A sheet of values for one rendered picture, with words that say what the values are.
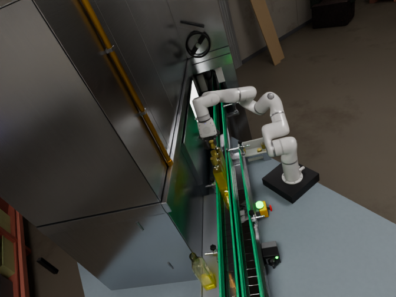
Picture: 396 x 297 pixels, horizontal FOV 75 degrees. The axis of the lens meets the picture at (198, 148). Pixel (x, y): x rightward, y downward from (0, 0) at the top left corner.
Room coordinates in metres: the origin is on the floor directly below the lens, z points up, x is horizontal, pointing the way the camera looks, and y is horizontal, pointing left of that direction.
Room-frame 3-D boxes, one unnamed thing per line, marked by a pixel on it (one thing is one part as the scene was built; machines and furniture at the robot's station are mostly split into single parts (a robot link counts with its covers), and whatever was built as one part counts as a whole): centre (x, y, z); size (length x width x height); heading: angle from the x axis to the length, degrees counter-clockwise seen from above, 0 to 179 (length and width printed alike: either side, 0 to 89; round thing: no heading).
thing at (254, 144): (1.49, -0.39, 0.80); 0.22 x 0.17 x 0.09; 74
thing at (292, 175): (1.10, -0.50, 0.89); 0.16 x 0.13 x 0.15; 107
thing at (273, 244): (0.71, -0.14, 0.79); 0.08 x 0.08 x 0.08; 74
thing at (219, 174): (1.15, -0.06, 0.99); 0.06 x 0.06 x 0.21; 74
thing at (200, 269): (0.63, 0.19, 1.01); 0.06 x 0.06 x 0.26; 84
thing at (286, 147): (1.10, -0.47, 1.05); 0.13 x 0.10 x 0.16; 75
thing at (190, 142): (1.61, -0.05, 1.15); 0.90 x 0.03 x 0.34; 164
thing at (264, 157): (1.50, -0.36, 0.79); 0.27 x 0.17 x 0.08; 74
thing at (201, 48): (2.23, -0.34, 1.49); 0.21 x 0.05 x 0.21; 74
